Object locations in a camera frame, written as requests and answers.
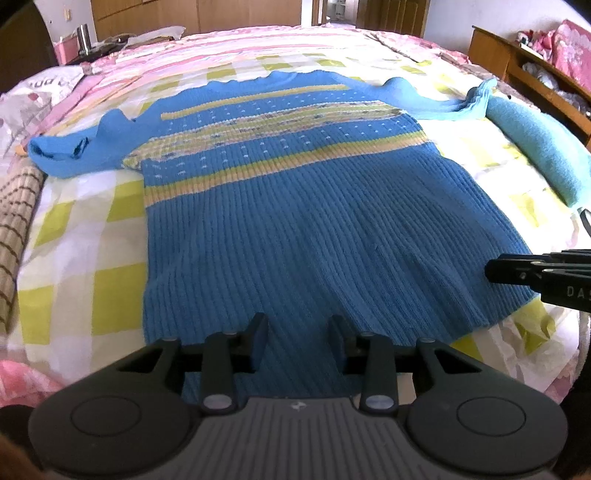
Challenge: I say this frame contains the blue striped knit sweater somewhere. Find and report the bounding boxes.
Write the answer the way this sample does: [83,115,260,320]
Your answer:
[28,71,533,396]

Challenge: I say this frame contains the folded teal towel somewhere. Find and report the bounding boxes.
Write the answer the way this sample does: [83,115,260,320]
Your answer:
[486,96,590,208]

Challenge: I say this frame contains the yellow white checkered bedsheet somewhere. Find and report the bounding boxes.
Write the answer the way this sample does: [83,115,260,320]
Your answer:
[1,42,588,399]

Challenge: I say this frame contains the wooden side shelf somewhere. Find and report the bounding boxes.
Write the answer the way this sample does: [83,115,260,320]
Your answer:
[468,26,590,149]

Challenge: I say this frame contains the pink floral cloth on shelf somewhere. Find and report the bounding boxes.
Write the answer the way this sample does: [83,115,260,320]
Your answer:
[517,20,591,90]

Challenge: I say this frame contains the beige brown striped folded sweater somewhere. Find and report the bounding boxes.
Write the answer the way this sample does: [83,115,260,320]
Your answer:
[0,160,45,333]

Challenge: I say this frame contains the brown wooden door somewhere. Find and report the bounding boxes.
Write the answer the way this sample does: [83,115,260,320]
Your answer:
[356,0,431,38]

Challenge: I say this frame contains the pink striped quilt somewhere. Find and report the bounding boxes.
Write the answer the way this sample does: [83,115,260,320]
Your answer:
[41,27,472,135]

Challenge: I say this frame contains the white pillow with pink dots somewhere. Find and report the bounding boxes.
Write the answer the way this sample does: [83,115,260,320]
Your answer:
[1,66,85,157]

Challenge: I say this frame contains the white folded cloth on nightstand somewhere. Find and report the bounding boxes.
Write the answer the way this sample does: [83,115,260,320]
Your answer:
[126,26,185,47]

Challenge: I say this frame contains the steel thermos cup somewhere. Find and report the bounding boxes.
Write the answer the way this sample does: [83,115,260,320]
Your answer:
[76,24,92,55]

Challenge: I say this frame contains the pink storage box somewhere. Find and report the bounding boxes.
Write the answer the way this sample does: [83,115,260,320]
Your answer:
[53,36,79,66]

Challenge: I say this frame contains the wooden wardrobe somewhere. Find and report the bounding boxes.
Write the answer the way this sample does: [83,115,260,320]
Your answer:
[90,0,301,40]

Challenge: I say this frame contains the dark wooden headboard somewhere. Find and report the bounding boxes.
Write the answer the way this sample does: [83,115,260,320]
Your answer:
[0,0,58,93]

